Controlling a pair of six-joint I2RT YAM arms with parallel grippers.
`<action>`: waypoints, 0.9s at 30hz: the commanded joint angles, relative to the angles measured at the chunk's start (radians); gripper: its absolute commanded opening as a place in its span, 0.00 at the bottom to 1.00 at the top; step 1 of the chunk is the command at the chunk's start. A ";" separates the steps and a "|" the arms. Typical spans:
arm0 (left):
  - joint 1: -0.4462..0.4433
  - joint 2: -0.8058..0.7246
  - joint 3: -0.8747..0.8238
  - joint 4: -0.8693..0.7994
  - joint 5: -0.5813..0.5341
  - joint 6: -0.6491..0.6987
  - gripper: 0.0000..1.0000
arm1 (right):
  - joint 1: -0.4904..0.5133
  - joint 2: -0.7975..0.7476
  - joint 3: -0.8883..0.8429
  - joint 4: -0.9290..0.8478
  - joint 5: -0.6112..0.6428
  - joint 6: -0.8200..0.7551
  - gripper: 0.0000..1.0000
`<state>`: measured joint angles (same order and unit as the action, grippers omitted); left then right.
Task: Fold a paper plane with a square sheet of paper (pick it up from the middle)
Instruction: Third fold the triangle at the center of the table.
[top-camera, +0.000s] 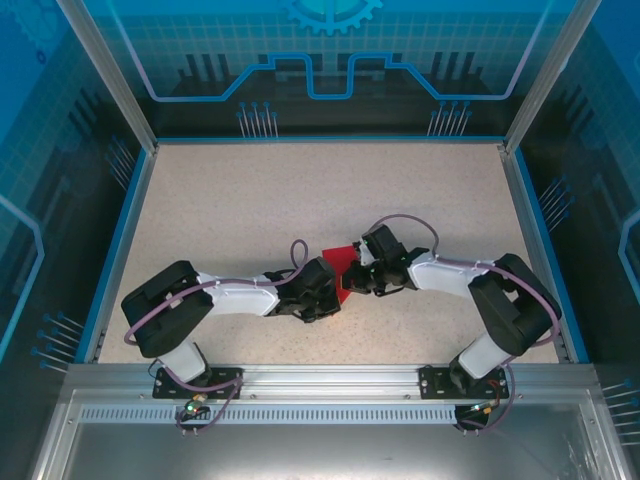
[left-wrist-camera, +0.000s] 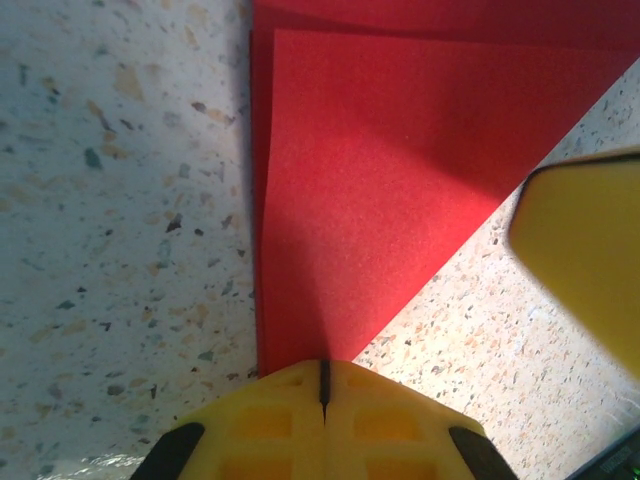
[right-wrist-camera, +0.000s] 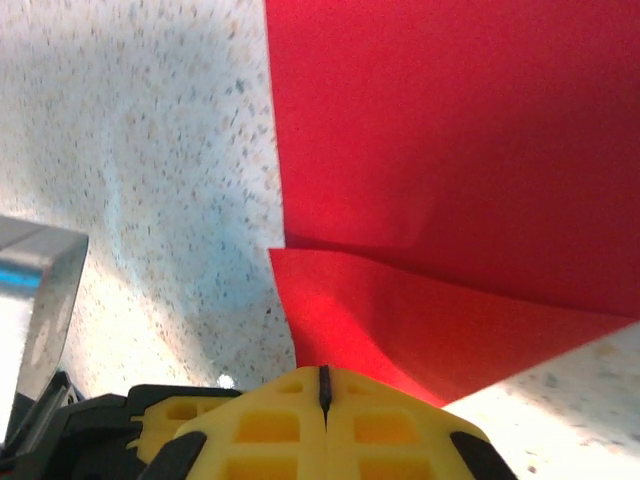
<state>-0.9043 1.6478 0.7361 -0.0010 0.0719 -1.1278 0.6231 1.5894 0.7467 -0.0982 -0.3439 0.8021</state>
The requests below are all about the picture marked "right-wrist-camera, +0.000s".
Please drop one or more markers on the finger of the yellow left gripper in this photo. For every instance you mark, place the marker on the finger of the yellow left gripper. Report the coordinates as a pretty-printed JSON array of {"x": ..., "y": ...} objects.
[{"x": 165, "y": 425}]

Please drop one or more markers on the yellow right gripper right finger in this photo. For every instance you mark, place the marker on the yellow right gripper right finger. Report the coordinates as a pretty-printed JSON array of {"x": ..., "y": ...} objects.
[{"x": 360, "y": 400}]

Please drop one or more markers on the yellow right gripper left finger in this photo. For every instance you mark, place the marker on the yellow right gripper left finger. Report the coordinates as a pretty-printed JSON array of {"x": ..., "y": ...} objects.
[{"x": 290, "y": 400}]

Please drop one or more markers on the red square paper sheet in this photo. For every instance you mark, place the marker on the red square paper sheet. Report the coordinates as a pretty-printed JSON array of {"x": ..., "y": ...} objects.
[{"x": 450, "y": 150}]

